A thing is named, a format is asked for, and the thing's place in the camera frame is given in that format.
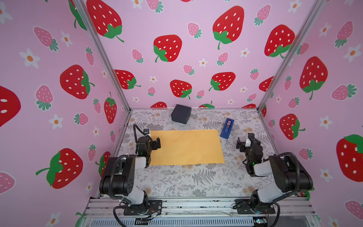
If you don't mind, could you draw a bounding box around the blue tape dispenser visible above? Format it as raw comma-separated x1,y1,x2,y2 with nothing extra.
220,118,234,139

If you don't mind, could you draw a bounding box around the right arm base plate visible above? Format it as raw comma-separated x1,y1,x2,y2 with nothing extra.
233,199,276,215

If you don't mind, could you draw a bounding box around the left aluminium corner post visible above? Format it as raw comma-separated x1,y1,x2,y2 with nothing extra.
74,1,130,112

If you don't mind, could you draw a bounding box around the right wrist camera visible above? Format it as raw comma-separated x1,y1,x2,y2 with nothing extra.
245,133,255,147

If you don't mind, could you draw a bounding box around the aluminium front frame rail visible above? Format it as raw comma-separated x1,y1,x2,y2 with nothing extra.
79,197,322,227

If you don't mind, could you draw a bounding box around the aluminium corner post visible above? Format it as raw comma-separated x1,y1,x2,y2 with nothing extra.
74,1,130,112
257,0,327,114

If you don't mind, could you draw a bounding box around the dark grey gift box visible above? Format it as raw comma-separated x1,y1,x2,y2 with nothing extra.
171,105,192,124

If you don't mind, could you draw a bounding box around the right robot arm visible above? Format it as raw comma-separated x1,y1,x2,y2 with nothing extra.
236,133,313,209

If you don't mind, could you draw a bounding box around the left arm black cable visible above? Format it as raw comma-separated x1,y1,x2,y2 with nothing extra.
112,123,155,227

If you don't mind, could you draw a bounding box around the orange wrapping paper sheet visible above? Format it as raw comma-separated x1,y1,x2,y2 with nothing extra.
150,130,225,166

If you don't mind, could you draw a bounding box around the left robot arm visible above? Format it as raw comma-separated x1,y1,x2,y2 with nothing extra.
99,136,161,207

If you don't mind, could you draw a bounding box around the right aluminium corner post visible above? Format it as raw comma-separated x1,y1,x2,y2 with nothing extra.
257,0,327,114

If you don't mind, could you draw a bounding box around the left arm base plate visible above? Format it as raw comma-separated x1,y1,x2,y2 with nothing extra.
123,200,163,216

